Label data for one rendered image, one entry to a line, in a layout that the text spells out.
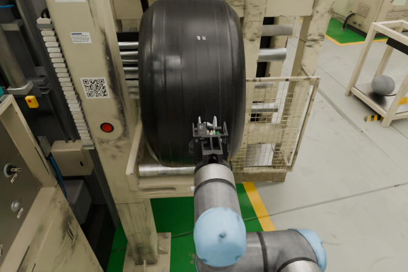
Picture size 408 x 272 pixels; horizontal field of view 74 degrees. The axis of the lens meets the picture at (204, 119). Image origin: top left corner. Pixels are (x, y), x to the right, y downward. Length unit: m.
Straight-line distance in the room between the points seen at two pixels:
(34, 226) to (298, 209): 1.61
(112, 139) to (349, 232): 1.63
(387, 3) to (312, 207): 3.66
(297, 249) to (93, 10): 0.71
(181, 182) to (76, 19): 0.62
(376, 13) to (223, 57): 4.44
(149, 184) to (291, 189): 1.37
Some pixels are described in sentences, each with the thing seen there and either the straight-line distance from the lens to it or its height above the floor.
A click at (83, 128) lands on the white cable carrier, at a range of 1.04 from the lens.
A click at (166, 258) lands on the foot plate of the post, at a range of 1.83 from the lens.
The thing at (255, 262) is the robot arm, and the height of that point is 1.20.
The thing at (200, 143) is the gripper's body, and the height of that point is 1.28.
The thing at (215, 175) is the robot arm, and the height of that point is 1.30.
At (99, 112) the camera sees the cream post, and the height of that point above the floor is 1.13.
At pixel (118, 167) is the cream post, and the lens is 1.13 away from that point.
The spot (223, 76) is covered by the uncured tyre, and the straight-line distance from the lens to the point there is 0.69.
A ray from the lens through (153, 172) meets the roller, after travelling 1.01.
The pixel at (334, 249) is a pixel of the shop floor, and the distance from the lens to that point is 2.02.
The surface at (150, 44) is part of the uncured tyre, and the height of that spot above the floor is 1.39.
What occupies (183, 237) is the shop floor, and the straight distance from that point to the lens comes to 1.90.
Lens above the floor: 1.66
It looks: 38 degrees down
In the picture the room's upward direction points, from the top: straight up
